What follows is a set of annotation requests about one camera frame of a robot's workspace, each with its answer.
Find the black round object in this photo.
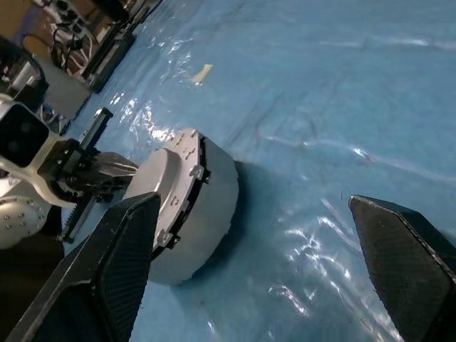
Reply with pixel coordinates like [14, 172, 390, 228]
[0, 35, 50, 108]

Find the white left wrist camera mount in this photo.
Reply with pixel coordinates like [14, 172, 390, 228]
[0, 93, 78, 211]

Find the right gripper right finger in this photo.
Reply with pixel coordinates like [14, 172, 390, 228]
[348, 195, 456, 342]

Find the black flat device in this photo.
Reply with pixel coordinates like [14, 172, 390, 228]
[81, 21, 137, 94]

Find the beige tape piece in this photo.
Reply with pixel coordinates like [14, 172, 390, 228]
[192, 63, 214, 86]

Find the motor housing with copper windings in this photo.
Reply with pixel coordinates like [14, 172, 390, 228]
[149, 137, 240, 286]

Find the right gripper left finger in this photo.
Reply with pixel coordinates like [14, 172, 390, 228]
[6, 191, 162, 342]

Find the white cable bundle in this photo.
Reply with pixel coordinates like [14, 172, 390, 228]
[53, 24, 94, 78]

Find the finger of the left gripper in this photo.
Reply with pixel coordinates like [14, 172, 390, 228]
[98, 152, 140, 176]
[88, 173, 135, 195]

